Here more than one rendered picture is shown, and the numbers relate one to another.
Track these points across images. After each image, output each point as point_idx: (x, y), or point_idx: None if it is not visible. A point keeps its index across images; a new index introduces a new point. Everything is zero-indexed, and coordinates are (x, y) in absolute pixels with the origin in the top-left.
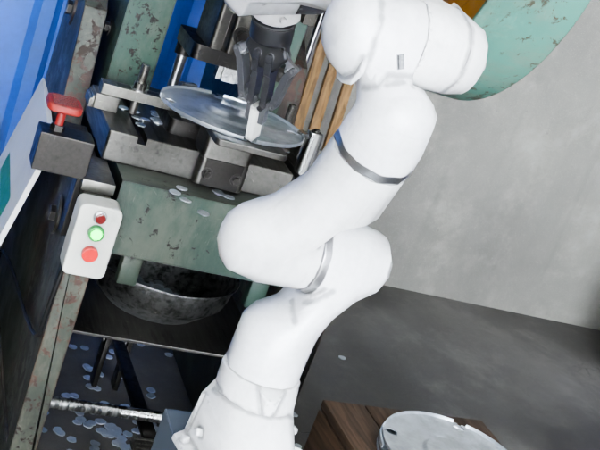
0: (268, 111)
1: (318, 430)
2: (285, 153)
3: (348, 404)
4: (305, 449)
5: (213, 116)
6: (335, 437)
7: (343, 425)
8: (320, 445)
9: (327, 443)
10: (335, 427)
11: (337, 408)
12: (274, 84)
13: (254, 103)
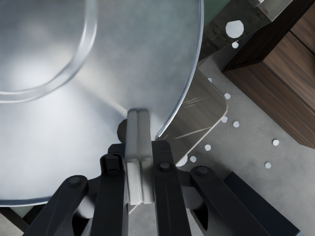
0: (173, 163)
1: (261, 71)
2: (217, 93)
3: (280, 45)
4: (248, 69)
5: (4, 99)
6: (285, 88)
7: (291, 82)
8: (266, 78)
9: (275, 84)
10: (283, 83)
11: (277, 61)
12: (189, 229)
13: (129, 187)
